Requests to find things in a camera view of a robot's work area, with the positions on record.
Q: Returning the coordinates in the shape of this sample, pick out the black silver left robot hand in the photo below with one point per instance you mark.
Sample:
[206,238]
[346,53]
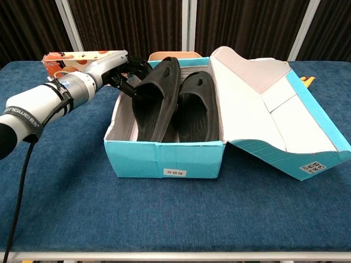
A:
[105,65]

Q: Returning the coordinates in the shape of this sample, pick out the black rubber slipper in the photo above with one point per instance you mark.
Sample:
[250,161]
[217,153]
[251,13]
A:
[196,115]
[156,104]

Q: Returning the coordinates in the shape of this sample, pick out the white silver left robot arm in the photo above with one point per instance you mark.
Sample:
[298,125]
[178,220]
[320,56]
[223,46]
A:
[41,107]

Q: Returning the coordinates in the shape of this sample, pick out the orange egg roll snack box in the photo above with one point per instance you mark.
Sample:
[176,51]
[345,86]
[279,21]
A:
[68,59]

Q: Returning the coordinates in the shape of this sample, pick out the light blue cardboard shoe box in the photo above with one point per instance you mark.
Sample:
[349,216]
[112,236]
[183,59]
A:
[192,161]

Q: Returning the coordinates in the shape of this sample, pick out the tan wooden chair back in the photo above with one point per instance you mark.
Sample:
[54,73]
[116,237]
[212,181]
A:
[186,54]

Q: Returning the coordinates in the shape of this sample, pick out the small yellow object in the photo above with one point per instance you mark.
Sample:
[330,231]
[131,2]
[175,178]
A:
[308,81]

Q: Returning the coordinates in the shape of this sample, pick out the silver metal frame post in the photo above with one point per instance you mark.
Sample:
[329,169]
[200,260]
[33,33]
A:
[303,30]
[189,24]
[70,27]

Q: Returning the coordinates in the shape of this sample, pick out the white table edge rail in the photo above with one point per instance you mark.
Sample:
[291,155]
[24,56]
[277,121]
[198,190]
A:
[175,257]

